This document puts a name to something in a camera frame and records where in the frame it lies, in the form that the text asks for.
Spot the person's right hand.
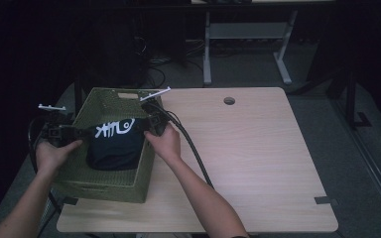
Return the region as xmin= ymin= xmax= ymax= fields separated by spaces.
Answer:
xmin=144 ymin=123 xmax=183 ymax=167

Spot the dark blue garment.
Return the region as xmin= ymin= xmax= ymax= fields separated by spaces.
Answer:
xmin=85 ymin=116 xmax=151 ymax=173

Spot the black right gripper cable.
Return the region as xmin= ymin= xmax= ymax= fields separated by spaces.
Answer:
xmin=141 ymin=100 xmax=215 ymax=190

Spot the dark tape strip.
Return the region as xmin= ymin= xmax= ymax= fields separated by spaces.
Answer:
xmin=314 ymin=195 xmax=339 ymax=206
xmin=62 ymin=195 xmax=79 ymax=206

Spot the grey metal desk frame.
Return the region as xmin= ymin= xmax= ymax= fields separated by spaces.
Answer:
xmin=190 ymin=0 xmax=336 ymax=86

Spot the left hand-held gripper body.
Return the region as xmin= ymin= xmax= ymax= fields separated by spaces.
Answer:
xmin=38 ymin=103 xmax=81 ymax=149

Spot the green woven basket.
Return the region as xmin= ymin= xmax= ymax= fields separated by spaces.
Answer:
xmin=50 ymin=86 xmax=164 ymax=204

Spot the black metal post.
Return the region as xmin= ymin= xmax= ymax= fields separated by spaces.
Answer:
xmin=72 ymin=70 xmax=84 ymax=117
xmin=343 ymin=68 xmax=373 ymax=131

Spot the person's left hand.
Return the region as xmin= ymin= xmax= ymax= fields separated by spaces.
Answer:
xmin=35 ymin=139 xmax=83 ymax=179

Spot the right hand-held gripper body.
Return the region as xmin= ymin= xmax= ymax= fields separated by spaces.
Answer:
xmin=139 ymin=85 xmax=173 ymax=137

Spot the aluminium rail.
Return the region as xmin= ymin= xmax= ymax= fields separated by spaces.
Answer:
xmin=330 ymin=97 xmax=381 ymax=230

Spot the bundle of floor cables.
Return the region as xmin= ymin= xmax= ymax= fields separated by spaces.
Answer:
xmin=143 ymin=36 xmax=206 ymax=89

